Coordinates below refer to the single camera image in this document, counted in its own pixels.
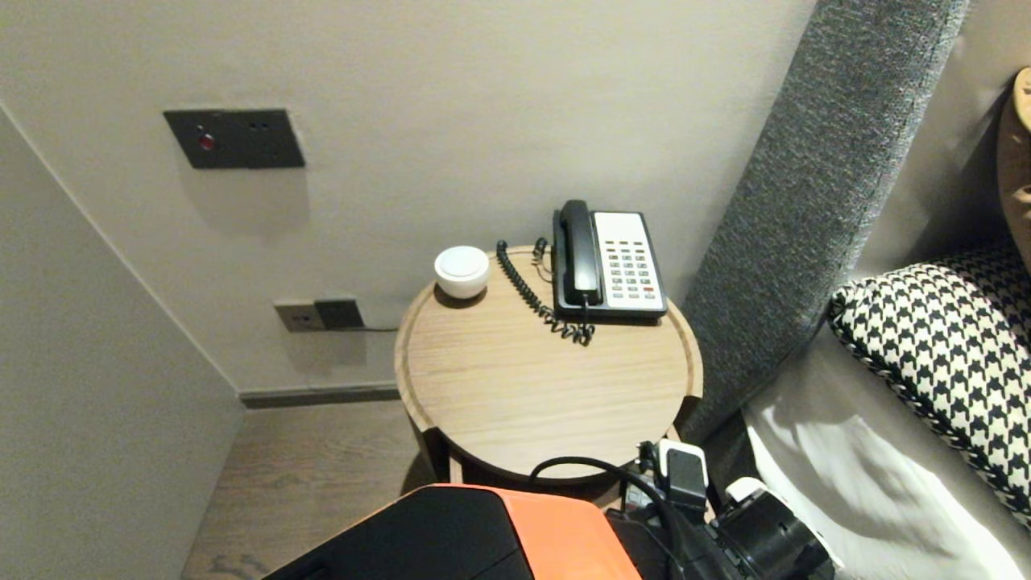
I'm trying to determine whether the black coiled telephone cord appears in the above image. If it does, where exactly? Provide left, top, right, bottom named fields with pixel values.
left=495, top=238, right=597, bottom=346

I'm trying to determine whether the grey fabric headboard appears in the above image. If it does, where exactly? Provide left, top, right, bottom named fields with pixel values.
left=681, top=0, right=971, bottom=448

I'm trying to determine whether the round wooden side table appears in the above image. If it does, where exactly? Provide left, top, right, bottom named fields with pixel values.
left=395, top=246, right=704, bottom=486

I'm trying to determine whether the white bedding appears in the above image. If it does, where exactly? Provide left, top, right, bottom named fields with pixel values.
left=741, top=322, right=1031, bottom=580

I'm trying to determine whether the grey wall socket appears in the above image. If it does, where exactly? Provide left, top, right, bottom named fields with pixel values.
left=274, top=300, right=327, bottom=333

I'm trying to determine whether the beige upholstered headboard panel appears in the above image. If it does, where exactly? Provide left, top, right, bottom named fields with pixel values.
left=854, top=0, right=1031, bottom=281

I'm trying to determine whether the black and white desk telephone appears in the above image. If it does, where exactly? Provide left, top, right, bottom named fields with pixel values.
left=553, top=209, right=669, bottom=325

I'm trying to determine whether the black telephone handset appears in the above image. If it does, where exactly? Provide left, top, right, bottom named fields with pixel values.
left=558, top=200, right=604, bottom=307

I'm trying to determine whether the white round bowl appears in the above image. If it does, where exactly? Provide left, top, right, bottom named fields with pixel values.
left=434, top=245, right=491, bottom=300

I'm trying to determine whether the black white houndstooth pillow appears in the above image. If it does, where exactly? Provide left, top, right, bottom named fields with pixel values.
left=828, top=246, right=1031, bottom=528

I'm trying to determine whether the dark grey bed base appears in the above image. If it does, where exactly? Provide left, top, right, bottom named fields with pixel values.
left=697, top=411, right=774, bottom=500

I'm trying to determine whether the dark wall switch panel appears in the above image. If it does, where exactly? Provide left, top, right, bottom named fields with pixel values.
left=163, top=108, right=306, bottom=169

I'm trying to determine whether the tan brown cushion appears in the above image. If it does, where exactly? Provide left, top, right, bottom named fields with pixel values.
left=997, top=68, right=1031, bottom=275

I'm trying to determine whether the black and white wrist camera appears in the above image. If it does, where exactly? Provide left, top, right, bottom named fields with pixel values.
left=640, top=439, right=840, bottom=580

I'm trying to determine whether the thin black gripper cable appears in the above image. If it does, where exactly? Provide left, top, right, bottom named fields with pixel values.
left=528, top=456, right=685, bottom=557

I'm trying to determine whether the grey brown baseboard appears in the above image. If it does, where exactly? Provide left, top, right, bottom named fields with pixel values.
left=238, top=384, right=404, bottom=409

